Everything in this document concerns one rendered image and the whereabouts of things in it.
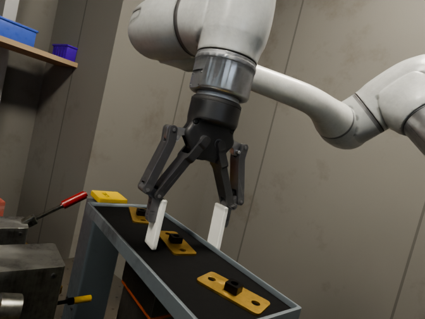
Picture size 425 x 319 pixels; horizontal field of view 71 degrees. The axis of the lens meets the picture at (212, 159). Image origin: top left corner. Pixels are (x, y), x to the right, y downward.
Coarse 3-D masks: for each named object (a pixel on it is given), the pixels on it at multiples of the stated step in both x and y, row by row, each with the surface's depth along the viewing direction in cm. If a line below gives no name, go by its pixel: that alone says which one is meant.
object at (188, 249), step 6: (162, 234) 48; (174, 234) 46; (162, 240) 45; (168, 240) 46; (174, 240) 45; (180, 240) 45; (168, 246) 43; (174, 246) 44; (180, 246) 44; (186, 246) 45; (174, 252) 42; (180, 252) 42; (186, 252) 43; (192, 252) 43
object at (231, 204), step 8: (216, 144) 44; (224, 144) 44; (224, 152) 44; (224, 160) 44; (216, 168) 46; (224, 168) 45; (216, 176) 47; (224, 176) 45; (216, 184) 48; (224, 184) 46; (224, 192) 46; (232, 200) 47; (232, 208) 47
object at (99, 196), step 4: (92, 192) 64; (96, 192) 63; (100, 192) 64; (104, 192) 65; (108, 192) 66; (112, 192) 66; (116, 192) 67; (92, 196) 63; (96, 196) 62; (100, 196) 61; (104, 196) 62; (108, 196) 63; (112, 196) 63; (116, 196) 64; (120, 196) 65; (96, 200) 61; (100, 200) 60; (104, 200) 61; (108, 200) 61; (112, 200) 62; (116, 200) 62; (120, 200) 63; (124, 200) 63
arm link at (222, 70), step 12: (204, 60) 41; (216, 60) 40; (228, 60) 40; (240, 60) 40; (192, 72) 43; (204, 72) 40; (216, 72) 40; (228, 72) 40; (240, 72) 40; (252, 72) 42; (192, 84) 42; (204, 84) 40; (216, 84) 40; (228, 84) 40; (240, 84) 41; (228, 96) 41; (240, 96) 41
